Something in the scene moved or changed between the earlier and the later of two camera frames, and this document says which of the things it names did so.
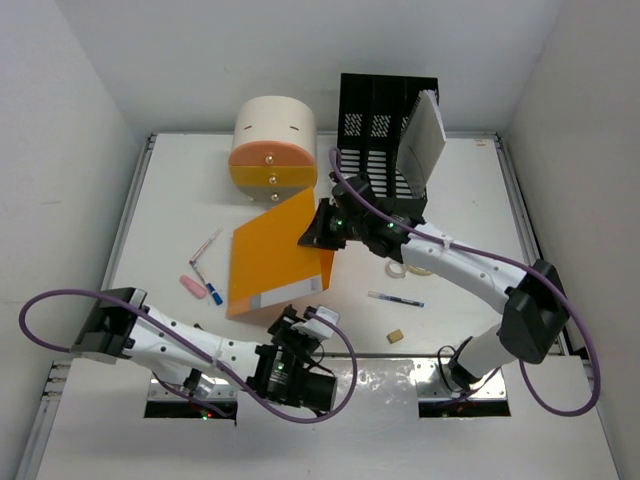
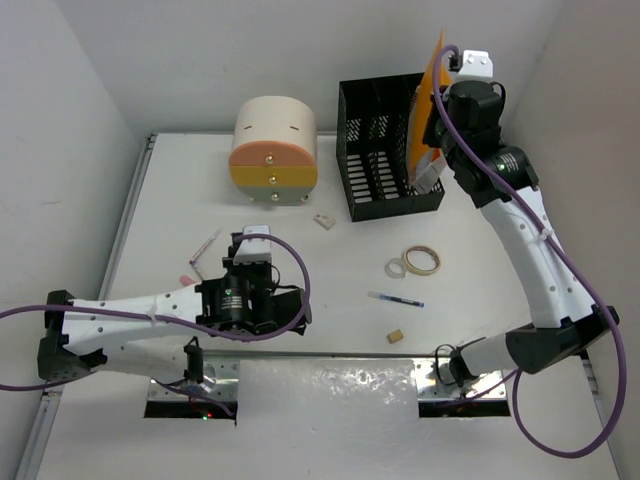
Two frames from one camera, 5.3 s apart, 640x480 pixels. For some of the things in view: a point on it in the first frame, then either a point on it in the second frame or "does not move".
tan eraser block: x=395 y=336 does not move
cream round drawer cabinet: x=273 y=154 does not move
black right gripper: x=316 y=234 -> x=431 y=136
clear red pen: x=205 y=246 does not move
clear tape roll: x=395 y=269 does not move
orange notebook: x=269 y=265 -> x=426 y=164
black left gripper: x=282 y=326 -> x=235 y=267
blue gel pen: x=404 y=301 does not move
